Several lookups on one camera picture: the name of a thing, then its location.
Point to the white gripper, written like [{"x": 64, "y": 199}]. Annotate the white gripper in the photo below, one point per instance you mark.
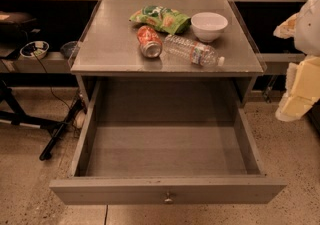
[{"x": 309, "y": 29}]

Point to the red coke can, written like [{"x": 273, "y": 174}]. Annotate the red coke can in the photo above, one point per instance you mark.
[{"x": 149, "y": 41}]

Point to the open grey top drawer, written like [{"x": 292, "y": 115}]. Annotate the open grey top drawer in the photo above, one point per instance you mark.
[{"x": 143, "y": 138}]

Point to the metal drawer knob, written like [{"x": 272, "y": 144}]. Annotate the metal drawer knob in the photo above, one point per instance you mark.
[{"x": 168, "y": 198}]

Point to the white ceramic bowl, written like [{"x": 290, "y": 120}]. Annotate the white ceramic bowl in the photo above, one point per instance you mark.
[{"x": 208, "y": 26}]

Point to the clear plastic water bottle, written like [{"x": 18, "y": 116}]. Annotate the clear plastic water bottle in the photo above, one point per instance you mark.
[{"x": 195, "y": 52}]

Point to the green chip bag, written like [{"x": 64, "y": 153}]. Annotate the green chip bag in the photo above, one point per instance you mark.
[{"x": 162, "y": 19}]

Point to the dark small bowl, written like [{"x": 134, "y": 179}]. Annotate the dark small bowl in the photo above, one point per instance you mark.
[{"x": 68, "y": 48}]

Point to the black stand legs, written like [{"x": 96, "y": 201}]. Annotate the black stand legs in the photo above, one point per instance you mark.
[{"x": 19, "y": 117}]

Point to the white bowl with cables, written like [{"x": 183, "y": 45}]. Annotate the white bowl with cables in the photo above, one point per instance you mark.
[{"x": 35, "y": 50}]

